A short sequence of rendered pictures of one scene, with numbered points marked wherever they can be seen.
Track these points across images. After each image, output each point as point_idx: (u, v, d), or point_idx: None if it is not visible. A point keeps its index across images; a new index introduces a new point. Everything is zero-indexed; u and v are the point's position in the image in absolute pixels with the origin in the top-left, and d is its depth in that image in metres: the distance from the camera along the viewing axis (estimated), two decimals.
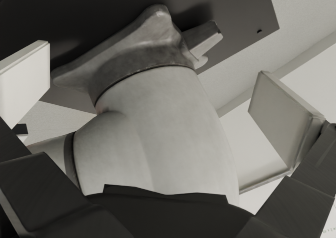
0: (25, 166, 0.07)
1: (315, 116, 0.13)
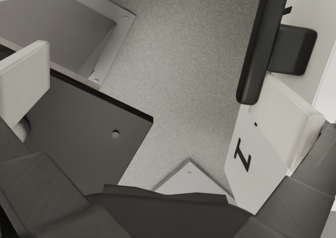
0: (25, 166, 0.07)
1: (315, 116, 0.13)
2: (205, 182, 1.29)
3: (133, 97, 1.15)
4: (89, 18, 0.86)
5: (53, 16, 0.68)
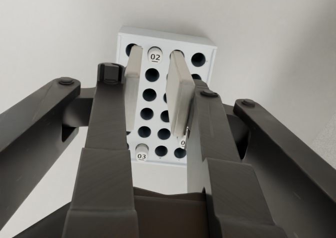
0: (106, 156, 0.07)
1: (185, 83, 0.15)
2: None
3: None
4: None
5: None
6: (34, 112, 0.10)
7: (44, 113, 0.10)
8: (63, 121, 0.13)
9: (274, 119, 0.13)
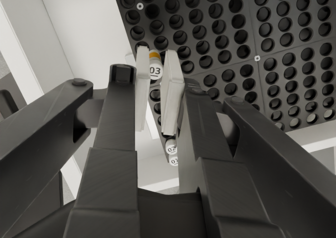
0: (113, 156, 0.07)
1: (174, 81, 0.15)
2: None
3: None
4: None
5: (17, 90, 0.84)
6: (46, 112, 0.10)
7: (55, 114, 0.10)
8: (76, 122, 0.13)
9: (263, 117, 0.13)
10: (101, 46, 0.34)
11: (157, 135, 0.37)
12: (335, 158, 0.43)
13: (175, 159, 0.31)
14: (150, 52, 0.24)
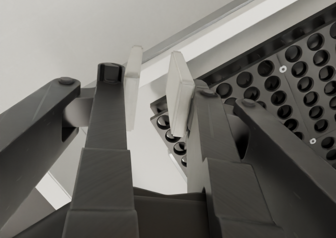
0: (106, 156, 0.07)
1: (185, 83, 0.15)
2: None
3: None
4: None
5: None
6: (34, 112, 0.10)
7: (44, 113, 0.10)
8: (63, 121, 0.13)
9: (274, 119, 0.13)
10: (142, 147, 0.33)
11: None
12: None
13: None
14: None
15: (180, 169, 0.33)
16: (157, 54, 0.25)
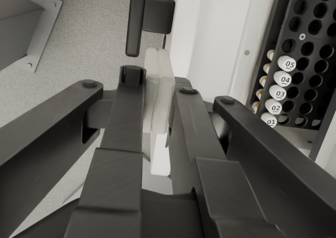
0: (119, 157, 0.07)
1: (165, 80, 0.14)
2: (144, 165, 1.34)
3: (68, 81, 1.20)
4: (5, 1, 0.91)
5: None
6: (55, 113, 0.10)
7: (64, 115, 0.10)
8: (86, 123, 0.13)
9: (254, 116, 0.13)
10: None
11: (236, 96, 0.34)
12: None
13: (272, 120, 0.29)
14: (264, 77, 0.31)
15: (250, 22, 0.31)
16: None
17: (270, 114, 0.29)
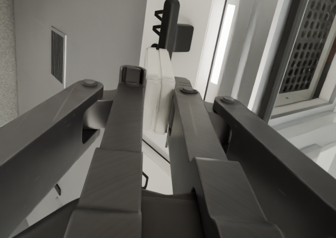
0: (119, 157, 0.07)
1: (165, 80, 0.14)
2: None
3: None
4: None
5: None
6: (55, 113, 0.10)
7: (64, 115, 0.10)
8: (86, 123, 0.13)
9: (254, 116, 0.13)
10: None
11: None
12: None
13: None
14: None
15: None
16: None
17: None
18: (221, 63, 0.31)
